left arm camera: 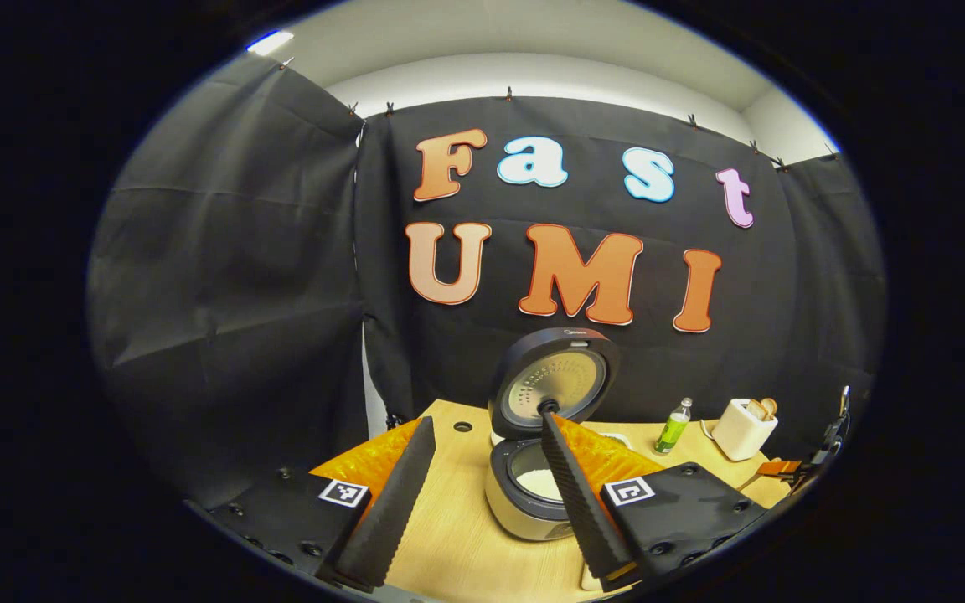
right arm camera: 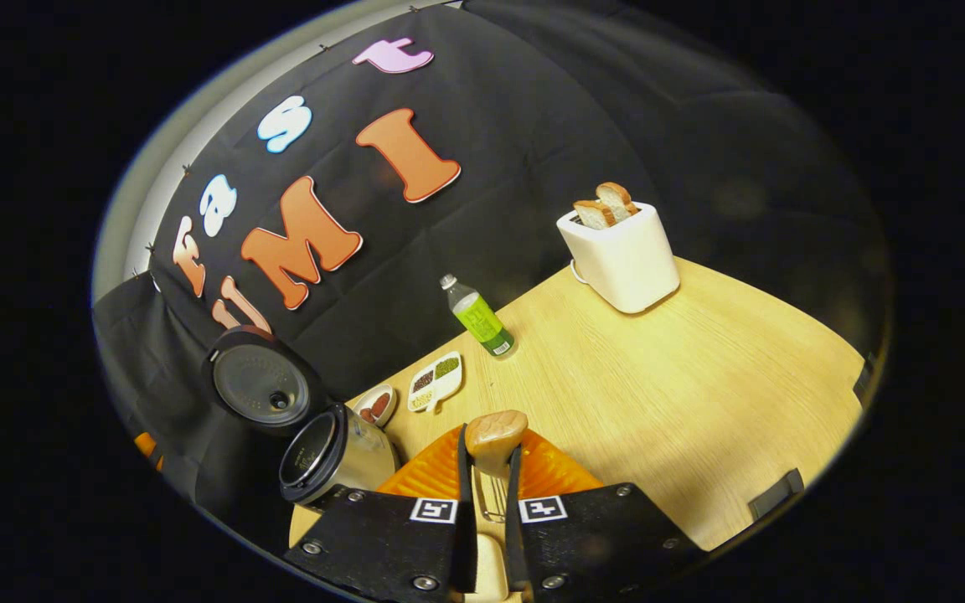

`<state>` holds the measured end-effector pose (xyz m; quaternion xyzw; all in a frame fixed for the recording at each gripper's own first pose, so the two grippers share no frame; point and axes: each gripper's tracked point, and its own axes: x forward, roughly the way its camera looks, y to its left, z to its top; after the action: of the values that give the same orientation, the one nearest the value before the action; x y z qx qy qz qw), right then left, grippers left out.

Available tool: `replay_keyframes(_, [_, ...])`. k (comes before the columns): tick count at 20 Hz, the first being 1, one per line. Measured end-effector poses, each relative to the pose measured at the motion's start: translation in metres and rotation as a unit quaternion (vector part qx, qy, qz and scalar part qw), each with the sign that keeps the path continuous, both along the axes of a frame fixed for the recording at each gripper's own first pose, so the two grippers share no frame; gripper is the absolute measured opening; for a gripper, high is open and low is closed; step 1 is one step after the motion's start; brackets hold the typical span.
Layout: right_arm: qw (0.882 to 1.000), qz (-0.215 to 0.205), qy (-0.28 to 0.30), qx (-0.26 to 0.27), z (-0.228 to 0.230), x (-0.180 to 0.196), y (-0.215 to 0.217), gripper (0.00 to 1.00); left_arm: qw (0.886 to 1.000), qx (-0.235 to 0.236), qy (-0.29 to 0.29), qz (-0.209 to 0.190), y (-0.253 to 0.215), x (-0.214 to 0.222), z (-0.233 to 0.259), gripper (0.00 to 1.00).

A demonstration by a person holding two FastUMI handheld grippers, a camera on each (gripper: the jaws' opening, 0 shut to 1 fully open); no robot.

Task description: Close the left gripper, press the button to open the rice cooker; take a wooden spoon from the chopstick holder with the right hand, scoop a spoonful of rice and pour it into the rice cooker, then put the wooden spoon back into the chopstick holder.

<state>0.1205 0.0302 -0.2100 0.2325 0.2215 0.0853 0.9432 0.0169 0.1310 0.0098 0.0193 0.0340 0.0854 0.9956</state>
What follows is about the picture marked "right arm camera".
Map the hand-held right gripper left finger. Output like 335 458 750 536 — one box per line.
284 423 479 603

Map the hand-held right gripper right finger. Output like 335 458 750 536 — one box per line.
503 429 705 603

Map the wooden spoon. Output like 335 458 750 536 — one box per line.
464 410 529 478

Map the black silver rice cooker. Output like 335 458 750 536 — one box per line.
202 325 401 508

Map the white divided grain dish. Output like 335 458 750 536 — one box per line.
407 351 464 414

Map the small dish of red beans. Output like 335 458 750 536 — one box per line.
354 384 399 428

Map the green label plastic bottle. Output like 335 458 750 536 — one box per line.
439 273 516 358

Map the white toaster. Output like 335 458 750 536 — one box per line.
556 201 682 315

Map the bread slice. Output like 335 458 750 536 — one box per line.
573 199 617 229
596 182 639 217

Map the black backdrop cloth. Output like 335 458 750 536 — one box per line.
93 0 890 537

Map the black table edge bracket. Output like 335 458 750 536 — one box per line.
851 352 879 407
746 467 806 522

